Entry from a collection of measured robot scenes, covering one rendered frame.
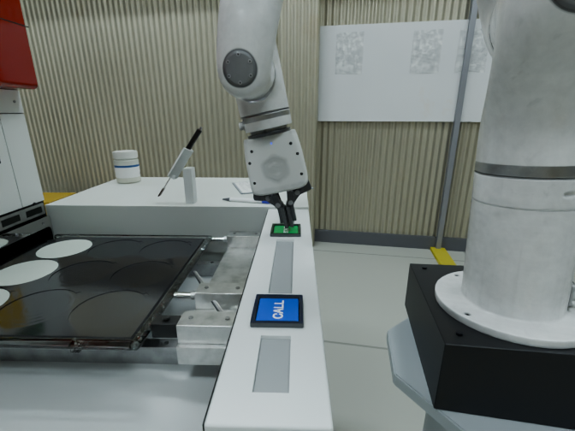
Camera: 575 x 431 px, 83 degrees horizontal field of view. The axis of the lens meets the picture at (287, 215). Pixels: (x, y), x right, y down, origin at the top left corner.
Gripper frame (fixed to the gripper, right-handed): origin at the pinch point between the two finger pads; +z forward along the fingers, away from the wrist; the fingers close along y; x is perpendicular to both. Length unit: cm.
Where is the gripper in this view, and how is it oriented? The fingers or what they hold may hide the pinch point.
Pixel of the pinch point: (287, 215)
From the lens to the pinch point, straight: 60.5
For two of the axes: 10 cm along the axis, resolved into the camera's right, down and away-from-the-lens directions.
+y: 9.8, -1.9, -0.9
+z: 2.1, 9.3, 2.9
